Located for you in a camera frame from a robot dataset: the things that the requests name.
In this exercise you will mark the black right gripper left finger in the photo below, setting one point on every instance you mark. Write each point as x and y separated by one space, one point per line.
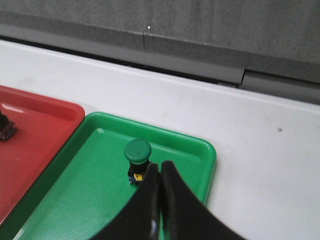
139 219

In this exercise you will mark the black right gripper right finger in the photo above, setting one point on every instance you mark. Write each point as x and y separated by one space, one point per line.
184 217

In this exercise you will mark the green mushroom push button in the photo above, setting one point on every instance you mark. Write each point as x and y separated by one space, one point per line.
137 152

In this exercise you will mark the red mushroom push button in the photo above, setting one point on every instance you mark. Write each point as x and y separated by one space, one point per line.
7 127

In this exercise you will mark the green plastic tray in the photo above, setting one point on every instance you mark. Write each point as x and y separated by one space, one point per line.
86 185

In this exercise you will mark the red plastic tray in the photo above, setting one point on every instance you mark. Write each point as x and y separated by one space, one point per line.
43 125

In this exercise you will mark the grey stone counter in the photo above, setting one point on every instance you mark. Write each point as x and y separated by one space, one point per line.
264 46

